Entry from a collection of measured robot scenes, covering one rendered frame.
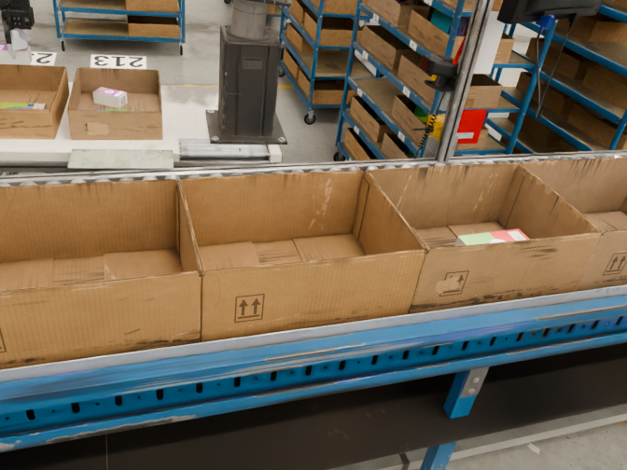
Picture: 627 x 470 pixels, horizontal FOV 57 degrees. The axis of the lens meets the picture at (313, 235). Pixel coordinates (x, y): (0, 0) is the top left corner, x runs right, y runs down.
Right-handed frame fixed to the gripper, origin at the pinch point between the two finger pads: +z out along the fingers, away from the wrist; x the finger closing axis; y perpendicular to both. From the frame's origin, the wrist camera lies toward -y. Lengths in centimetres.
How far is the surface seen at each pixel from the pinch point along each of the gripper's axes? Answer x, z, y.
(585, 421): -119, 64, 165
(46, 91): 10.0, 17.2, 6.4
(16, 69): 11.5, 9.9, -2.5
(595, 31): 49, -7, 258
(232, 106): -25, 6, 68
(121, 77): 11.1, 11.5, 32.5
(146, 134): -27, 16, 41
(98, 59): 16.9, 6.9, 24.5
